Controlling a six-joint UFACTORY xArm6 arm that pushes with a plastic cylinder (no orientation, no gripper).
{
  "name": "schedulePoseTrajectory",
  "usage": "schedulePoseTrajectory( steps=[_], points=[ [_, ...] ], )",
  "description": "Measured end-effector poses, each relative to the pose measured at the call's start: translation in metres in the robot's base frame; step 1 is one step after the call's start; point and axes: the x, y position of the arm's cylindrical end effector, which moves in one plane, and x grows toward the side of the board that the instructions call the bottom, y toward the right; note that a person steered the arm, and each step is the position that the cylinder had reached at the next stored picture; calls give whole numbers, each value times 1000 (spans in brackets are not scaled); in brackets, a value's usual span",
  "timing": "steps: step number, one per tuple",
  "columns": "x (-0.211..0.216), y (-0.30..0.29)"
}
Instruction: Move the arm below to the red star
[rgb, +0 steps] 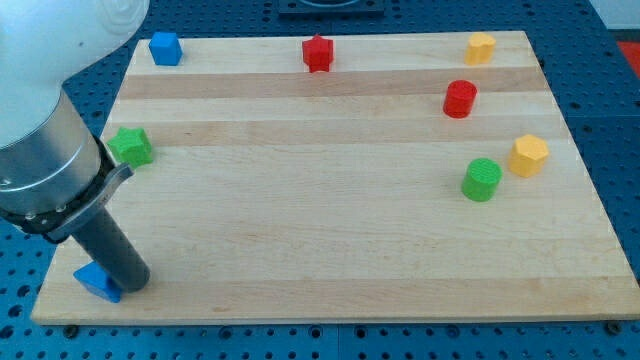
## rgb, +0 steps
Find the blue triangle block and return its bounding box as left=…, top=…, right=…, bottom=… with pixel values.
left=73, top=262, right=122, bottom=303

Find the red cylinder block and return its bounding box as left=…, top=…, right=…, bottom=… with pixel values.
left=443, top=80, right=478, bottom=119

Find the blue cube block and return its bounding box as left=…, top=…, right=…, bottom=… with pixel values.
left=148, top=32, right=183, bottom=66

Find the wooden board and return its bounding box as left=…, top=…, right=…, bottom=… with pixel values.
left=32, top=31, right=639, bottom=325

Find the red star block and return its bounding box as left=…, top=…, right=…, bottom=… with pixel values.
left=302, top=34, right=334, bottom=73

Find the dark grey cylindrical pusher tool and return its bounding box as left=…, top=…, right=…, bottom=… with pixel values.
left=72, top=209, right=150, bottom=293

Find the green cylinder block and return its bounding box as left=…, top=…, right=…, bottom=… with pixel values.
left=461, top=158, right=503, bottom=202

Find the yellow hexagon block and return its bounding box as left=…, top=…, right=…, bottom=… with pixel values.
left=507, top=134, right=550, bottom=178

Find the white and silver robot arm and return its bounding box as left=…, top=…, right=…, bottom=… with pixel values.
left=1, top=0, right=149, bottom=234

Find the yellow heart block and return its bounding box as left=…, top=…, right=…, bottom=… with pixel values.
left=464, top=32, right=497, bottom=66

